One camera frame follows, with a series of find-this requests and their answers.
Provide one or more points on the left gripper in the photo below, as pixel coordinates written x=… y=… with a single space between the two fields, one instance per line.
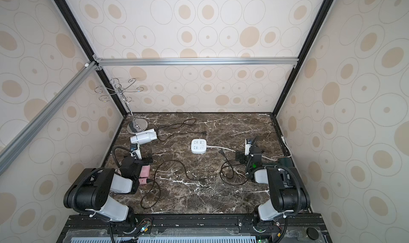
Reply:
x=140 y=160

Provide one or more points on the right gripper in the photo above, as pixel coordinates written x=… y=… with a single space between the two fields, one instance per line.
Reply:
x=252 y=150

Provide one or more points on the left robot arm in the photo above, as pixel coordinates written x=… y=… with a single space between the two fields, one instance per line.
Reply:
x=90 y=193

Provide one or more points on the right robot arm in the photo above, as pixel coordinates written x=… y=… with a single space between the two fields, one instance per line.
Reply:
x=287 y=192

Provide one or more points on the white hair dryer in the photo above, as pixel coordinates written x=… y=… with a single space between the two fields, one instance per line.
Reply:
x=144 y=137

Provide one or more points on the chrome cup holder stand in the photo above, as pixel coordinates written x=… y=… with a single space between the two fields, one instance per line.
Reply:
x=136 y=125

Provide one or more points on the white power strip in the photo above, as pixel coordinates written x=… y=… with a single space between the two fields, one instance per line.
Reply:
x=198 y=146

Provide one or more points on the black round knob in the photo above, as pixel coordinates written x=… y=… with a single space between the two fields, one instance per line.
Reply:
x=312 y=233

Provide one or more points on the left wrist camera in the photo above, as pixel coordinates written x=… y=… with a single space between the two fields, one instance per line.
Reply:
x=135 y=151

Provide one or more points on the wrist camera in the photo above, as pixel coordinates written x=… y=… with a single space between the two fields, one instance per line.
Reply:
x=135 y=151
x=249 y=143

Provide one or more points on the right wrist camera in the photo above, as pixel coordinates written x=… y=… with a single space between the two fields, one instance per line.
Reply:
x=249 y=143

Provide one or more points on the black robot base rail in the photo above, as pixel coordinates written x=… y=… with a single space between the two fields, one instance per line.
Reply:
x=194 y=228

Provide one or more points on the horizontal aluminium frame bar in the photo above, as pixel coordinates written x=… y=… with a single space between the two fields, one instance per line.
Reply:
x=197 y=61

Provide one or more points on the left aluminium frame bar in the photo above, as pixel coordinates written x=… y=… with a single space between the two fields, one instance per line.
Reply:
x=17 y=145

